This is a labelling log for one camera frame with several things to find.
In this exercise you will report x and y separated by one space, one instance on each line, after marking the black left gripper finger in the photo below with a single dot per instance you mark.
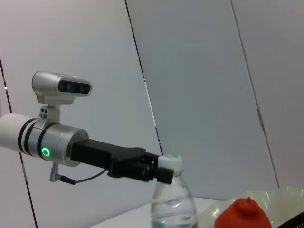
153 158
142 172

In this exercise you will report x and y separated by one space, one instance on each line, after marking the pale green glass fruit bowl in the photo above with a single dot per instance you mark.
280 199

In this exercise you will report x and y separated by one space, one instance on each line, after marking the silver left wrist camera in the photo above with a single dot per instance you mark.
52 85

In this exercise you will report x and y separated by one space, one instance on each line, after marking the clear water bottle green label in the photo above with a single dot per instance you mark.
173 204

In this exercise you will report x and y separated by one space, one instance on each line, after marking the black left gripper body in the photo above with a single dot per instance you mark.
95 152

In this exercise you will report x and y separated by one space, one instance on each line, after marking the black mesh pen holder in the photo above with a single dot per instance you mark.
292 222

